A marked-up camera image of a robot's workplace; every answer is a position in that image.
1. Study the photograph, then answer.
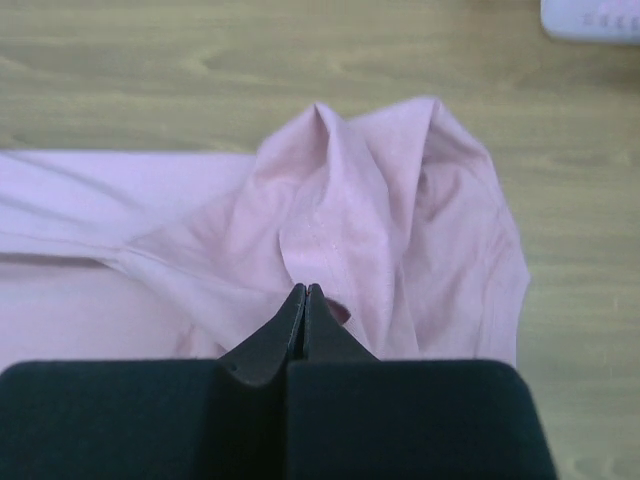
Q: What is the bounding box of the white laundry basket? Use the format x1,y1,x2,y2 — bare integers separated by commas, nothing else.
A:
540,0,639,45

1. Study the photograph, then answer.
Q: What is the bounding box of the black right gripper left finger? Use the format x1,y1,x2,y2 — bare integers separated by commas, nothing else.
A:
1,285,306,479

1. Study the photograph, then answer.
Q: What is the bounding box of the dusty pink graphic t-shirt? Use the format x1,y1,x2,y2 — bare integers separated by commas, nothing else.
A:
1,97,529,366

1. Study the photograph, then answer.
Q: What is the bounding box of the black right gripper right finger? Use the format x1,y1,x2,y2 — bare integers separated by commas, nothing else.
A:
287,285,557,479

